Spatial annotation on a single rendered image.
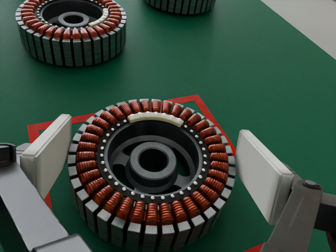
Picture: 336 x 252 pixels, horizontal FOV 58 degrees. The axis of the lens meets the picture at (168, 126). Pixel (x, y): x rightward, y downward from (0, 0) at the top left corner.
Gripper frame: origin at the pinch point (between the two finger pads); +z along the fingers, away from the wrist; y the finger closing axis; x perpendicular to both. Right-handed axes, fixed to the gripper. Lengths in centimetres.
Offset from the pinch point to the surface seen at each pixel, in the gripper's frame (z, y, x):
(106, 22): 14.7, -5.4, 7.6
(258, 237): -1.3, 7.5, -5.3
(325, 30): 27.1, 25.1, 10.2
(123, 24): 15.5, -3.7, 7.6
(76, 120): 7.2, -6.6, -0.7
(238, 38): 22.2, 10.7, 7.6
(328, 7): 34.6, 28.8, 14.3
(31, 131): 5.8, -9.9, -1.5
